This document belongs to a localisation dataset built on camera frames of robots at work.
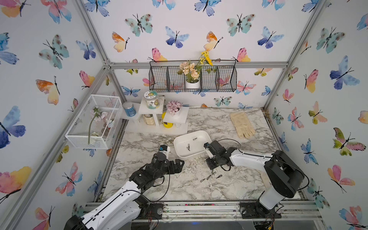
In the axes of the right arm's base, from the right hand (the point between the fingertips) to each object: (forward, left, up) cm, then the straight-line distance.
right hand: (209, 161), depth 90 cm
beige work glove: (+29, -26, -2) cm, 39 cm away
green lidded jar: (+23, +36, +28) cm, 51 cm away
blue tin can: (+22, +51, +21) cm, 59 cm away
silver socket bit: (+10, +14, -2) cm, 17 cm away
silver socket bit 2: (+16, +11, -1) cm, 19 cm away
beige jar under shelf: (+27, +43, +6) cm, 51 cm away
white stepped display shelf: (+25, +54, +1) cm, 59 cm away
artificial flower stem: (+9, +61, +31) cm, 69 cm away
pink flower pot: (+23, +23, +24) cm, 40 cm away
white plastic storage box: (+11, +13, -1) cm, 17 cm away
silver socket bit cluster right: (-8, -7, -1) cm, 10 cm away
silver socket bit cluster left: (-11, +5, -2) cm, 12 cm away
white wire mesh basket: (+2, +58, +29) cm, 65 cm away
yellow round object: (+24, +30, +4) cm, 39 cm away
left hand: (-6, +18, +10) cm, 21 cm away
